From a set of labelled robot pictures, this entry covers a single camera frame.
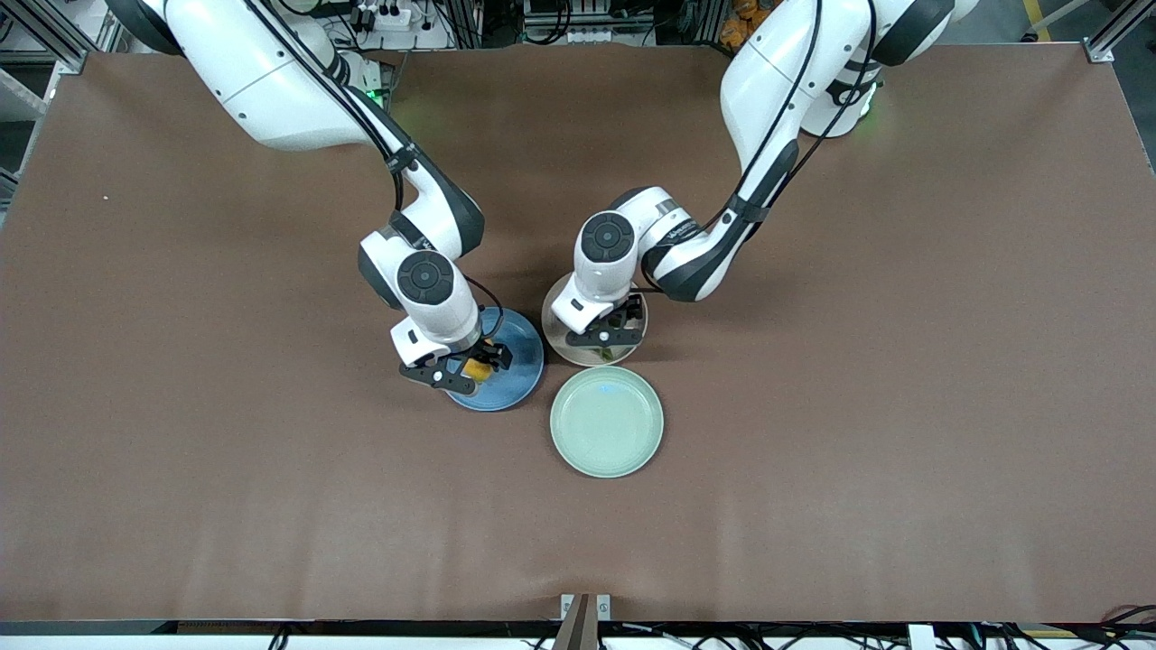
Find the blue round plate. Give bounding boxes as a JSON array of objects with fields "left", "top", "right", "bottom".
[{"left": 445, "top": 307, "right": 545, "bottom": 413}]

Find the beige round plate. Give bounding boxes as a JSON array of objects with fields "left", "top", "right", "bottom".
[{"left": 541, "top": 271, "right": 649, "bottom": 367}]

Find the green round plate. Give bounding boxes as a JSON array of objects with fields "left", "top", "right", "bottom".
[{"left": 550, "top": 366, "right": 665, "bottom": 478}]

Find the pile of orange items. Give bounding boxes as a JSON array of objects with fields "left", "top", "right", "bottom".
[{"left": 718, "top": 0, "right": 769, "bottom": 51}]

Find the white power strip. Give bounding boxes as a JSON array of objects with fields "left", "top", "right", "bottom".
[{"left": 348, "top": 0, "right": 425, "bottom": 33}]

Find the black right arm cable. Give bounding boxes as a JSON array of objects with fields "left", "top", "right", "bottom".
[{"left": 239, "top": 0, "right": 507, "bottom": 342}]

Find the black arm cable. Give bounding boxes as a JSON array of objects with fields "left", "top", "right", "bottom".
[
  {"left": 239, "top": 0, "right": 507, "bottom": 342},
  {"left": 632, "top": 0, "right": 881, "bottom": 299}
]

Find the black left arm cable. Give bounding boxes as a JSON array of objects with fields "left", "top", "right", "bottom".
[{"left": 632, "top": 0, "right": 881, "bottom": 299}]

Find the metal table edge bracket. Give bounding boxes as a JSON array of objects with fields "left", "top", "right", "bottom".
[{"left": 560, "top": 593, "right": 612, "bottom": 650}]

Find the aluminium frame profile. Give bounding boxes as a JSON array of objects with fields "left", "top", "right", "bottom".
[
  {"left": 1084, "top": 0, "right": 1156, "bottom": 64},
  {"left": 0, "top": 0, "right": 91, "bottom": 75}
]

